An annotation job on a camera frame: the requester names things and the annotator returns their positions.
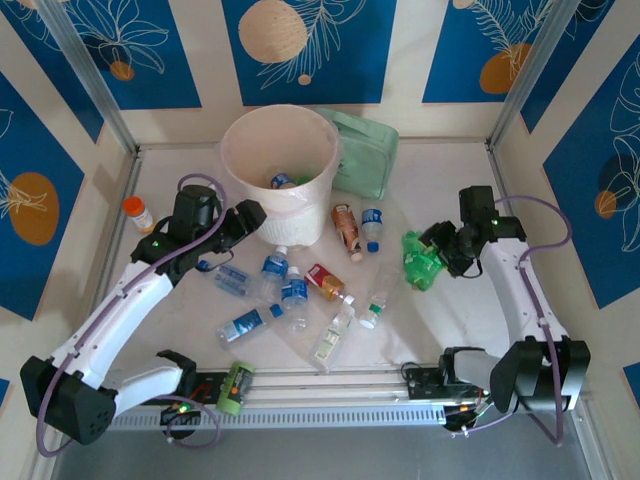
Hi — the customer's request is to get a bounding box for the mint green zip pouch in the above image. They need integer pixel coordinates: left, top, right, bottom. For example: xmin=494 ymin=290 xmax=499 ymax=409
xmin=314 ymin=106 xmax=401 ymax=201

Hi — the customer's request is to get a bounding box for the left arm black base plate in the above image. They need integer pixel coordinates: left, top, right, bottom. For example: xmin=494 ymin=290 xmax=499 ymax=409
xmin=167 ymin=369 xmax=227 ymax=407

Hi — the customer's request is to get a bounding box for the Pocari Sweat bottle white cap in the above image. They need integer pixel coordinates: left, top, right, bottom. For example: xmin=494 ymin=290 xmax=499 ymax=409
xmin=260 ymin=244 xmax=291 ymax=294

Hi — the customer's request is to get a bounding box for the red label clear bottle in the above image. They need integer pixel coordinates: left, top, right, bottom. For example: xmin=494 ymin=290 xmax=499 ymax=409
xmin=303 ymin=263 xmax=347 ymax=303

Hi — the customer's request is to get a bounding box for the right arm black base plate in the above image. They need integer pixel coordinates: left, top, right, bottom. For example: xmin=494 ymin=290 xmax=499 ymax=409
xmin=402 ymin=363 xmax=496 ymax=401

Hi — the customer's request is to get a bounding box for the brown bottle with cream cap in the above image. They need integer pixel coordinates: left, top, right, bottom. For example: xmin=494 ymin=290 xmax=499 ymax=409
xmin=329 ymin=202 xmax=365 ymax=263

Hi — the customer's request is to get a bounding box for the grey slotted cable duct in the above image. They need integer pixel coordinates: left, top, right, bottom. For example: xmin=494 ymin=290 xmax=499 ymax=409
xmin=107 ymin=405 xmax=447 ymax=432

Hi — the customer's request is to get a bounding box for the tall clear bottle green label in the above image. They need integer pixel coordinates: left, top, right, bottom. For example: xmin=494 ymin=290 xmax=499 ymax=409
xmin=308 ymin=294 xmax=357 ymax=375

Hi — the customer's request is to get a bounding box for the short clear bottle green label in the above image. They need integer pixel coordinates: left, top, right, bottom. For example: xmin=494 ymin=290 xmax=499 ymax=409
xmin=358 ymin=263 xmax=401 ymax=330

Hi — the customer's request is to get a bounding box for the white ribbed plastic bin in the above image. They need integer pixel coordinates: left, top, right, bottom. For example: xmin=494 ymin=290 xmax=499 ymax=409
xmin=221 ymin=103 xmax=340 ymax=250

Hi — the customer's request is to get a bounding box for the aluminium frame post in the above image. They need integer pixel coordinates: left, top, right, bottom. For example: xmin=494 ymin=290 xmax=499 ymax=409
xmin=485 ymin=0 xmax=576 ymax=151
xmin=37 ymin=0 xmax=140 ymax=155

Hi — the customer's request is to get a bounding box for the green cylindrical canister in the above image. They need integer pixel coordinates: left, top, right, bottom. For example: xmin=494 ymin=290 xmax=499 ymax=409
xmin=217 ymin=360 xmax=256 ymax=415

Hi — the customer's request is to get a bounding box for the blue label bottle blue cap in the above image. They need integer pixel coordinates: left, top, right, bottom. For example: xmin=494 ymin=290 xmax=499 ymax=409
xmin=214 ymin=303 xmax=285 ymax=352
xmin=196 ymin=258 xmax=264 ymax=301
xmin=360 ymin=207 xmax=386 ymax=254

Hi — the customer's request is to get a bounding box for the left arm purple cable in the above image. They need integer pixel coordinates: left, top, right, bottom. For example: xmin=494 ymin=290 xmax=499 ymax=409
xmin=37 ymin=172 xmax=231 ymax=457

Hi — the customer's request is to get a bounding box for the small bottle with orange cap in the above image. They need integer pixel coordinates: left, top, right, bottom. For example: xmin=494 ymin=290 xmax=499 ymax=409
xmin=122 ymin=195 xmax=156 ymax=235

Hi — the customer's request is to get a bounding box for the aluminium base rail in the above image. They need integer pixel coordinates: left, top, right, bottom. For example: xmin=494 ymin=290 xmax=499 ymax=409
xmin=42 ymin=358 xmax=586 ymax=414

